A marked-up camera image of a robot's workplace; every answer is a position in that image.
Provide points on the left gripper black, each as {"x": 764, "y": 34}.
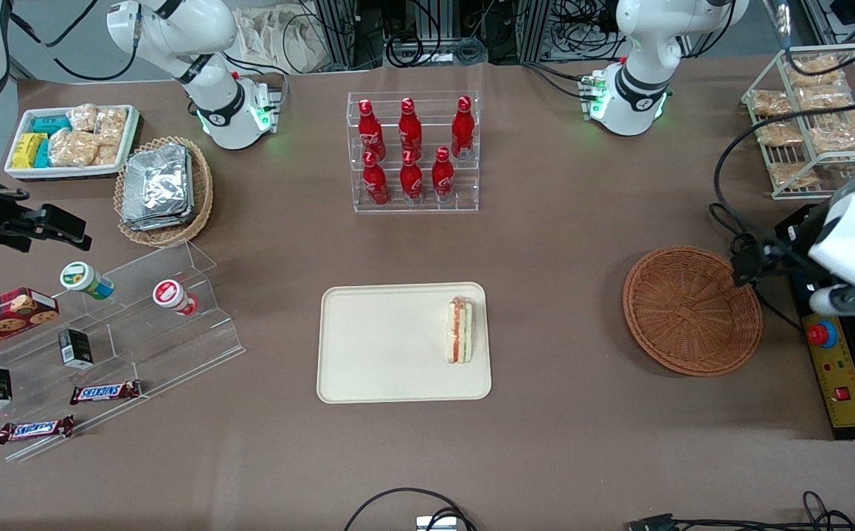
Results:
{"x": 787, "y": 249}

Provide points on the triangle sandwich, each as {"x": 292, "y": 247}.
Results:
{"x": 460, "y": 332}

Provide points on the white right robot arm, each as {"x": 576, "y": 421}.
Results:
{"x": 213, "y": 110}

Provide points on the round brown wicker basket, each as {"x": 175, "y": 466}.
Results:
{"x": 693, "y": 313}

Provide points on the oval light wicker basket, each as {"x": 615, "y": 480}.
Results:
{"x": 202, "y": 195}

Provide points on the cream plastic tray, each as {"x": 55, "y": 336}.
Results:
{"x": 390, "y": 346}

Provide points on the white rectangular snack bin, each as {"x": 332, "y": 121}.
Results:
{"x": 73, "y": 172}

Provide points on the green lid cup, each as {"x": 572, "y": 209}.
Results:
{"x": 82, "y": 278}

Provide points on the teal snack packet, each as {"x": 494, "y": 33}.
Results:
{"x": 51, "y": 124}
{"x": 43, "y": 153}

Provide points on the clear bag of puffed snacks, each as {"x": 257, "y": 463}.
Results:
{"x": 112, "y": 125}
{"x": 83, "y": 118}
{"x": 71, "y": 149}
{"x": 108, "y": 155}

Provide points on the yellow snack packet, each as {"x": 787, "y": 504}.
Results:
{"x": 25, "y": 151}

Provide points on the red emergency stop button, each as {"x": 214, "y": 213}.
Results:
{"x": 822, "y": 335}

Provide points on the clear bag of brown pastry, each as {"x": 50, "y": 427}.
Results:
{"x": 780, "y": 134}
{"x": 842, "y": 137}
{"x": 792, "y": 175}
{"x": 772, "y": 103}
{"x": 822, "y": 98}
{"x": 817, "y": 66}

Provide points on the red plaid cookie box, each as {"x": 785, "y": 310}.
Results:
{"x": 7, "y": 313}

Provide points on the silver foil package stack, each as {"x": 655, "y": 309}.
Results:
{"x": 156, "y": 188}

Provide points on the red lid cup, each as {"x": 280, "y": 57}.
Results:
{"x": 170, "y": 295}

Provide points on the yellow control panel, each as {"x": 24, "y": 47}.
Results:
{"x": 836, "y": 372}

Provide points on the clear acrylic stepped stand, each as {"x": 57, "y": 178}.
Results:
{"x": 169, "y": 354}

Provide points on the snickers chocolate bar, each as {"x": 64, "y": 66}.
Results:
{"x": 35, "y": 429}
{"x": 105, "y": 391}

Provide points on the beige cloth bag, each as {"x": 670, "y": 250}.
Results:
{"x": 276, "y": 40}

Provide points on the red cola bottle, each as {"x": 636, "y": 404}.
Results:
{"x": 410, "y": 127}
{"x": 370, "y": 129}
{"x": 375, "y": 181}
{"x": 442, "y": 177}
{"x": 411, "y": 178}
{"x": 462, "y": 129}

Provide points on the clear acrylic bottle rack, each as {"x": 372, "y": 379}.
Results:
{"x": 416, "y": 206}

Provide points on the small silver device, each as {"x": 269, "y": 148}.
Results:
{"x": 436, "y": 523}

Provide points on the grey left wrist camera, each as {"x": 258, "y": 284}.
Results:
{"x": 847, "y": 301}

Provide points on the red rocker switch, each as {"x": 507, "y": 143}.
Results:
{"x": 842, "y": 393}

